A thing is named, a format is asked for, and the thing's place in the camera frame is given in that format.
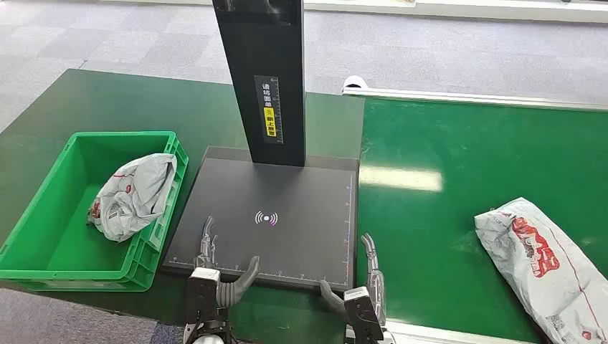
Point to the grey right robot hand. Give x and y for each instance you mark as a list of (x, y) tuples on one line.
[(376, 280)]

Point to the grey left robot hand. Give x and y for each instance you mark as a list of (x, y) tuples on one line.
[(235, 289)]

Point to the grey mailer package red print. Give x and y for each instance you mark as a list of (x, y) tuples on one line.
[(546, 266)]

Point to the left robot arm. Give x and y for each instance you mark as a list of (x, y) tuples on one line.
[(209, 338)]

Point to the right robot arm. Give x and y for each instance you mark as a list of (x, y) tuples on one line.
[(387, 339)]

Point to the black inbound scanner machine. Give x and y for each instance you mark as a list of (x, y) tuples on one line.
[(285, 247)]

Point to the green conveyor belt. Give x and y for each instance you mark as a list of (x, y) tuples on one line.
[(427, 237)]

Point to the crumpled grey mailer package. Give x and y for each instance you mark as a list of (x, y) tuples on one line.
[(138, 194)]

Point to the white conveyor end cap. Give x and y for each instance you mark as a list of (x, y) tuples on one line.
[(355, 81)]

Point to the yellow and grey ruler label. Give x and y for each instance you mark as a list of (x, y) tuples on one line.
[(269, 118)]

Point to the green plastic crate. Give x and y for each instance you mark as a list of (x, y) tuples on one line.
[(57, 237)]

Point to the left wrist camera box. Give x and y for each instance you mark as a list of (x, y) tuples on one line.
[(203, 299)]

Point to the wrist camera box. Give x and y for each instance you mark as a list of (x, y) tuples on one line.
[(362, 315), (203, 299)]

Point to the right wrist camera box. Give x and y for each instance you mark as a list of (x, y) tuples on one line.
[(362, 315)]

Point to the aluminium conveyor side rail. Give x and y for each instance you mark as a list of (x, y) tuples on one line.
[(475, 98), (451, 334)]

